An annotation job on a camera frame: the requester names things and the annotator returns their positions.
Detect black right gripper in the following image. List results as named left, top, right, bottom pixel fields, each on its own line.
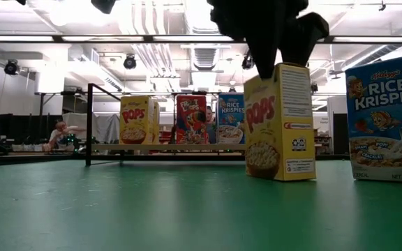
left=206, top=0, right=330, bottom=80

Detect yellow Corn Pops cereal box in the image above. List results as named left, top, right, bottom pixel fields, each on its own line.
left=119, top=96, right=161, bottom=146
left=244, top=62, right=317, bottom=182

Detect blue Rice Krispies cereal box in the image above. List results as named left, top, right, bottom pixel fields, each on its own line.
left=217, top=93, right=246, bottom=145
left=345, top=52, right=402, bottom=184

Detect red Froot Loops cereal box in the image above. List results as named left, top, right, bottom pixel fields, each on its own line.
left=176, top=94, right=207, bottom=145

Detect black ceiling spotlight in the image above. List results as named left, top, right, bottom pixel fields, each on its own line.
left=123, top=54, right=137, bottom=70
left=3, top=59, right=20, bottom=77
left=241, top=52, right=255, bottom=70

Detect person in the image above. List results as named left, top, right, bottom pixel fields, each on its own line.
left=49, top=120, right=87, bottom=151
left=206, top=106, right=219, bottom=144

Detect light wooden board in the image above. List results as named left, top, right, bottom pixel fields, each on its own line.
left=84, top=82, right=247, bottom=167

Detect white cloth cover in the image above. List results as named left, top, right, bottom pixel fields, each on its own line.
left=63, top=112, right=121, bottom=144

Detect green table mat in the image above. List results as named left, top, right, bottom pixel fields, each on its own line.
left=0, top=158, right=402, bottom=251

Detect black partition panel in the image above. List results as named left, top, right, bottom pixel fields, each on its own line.
left=0, top=114, right=64, bottom=146

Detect black aluminium table frame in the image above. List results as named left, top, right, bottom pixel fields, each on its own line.
left=0, top=151, right=350, bottom=167

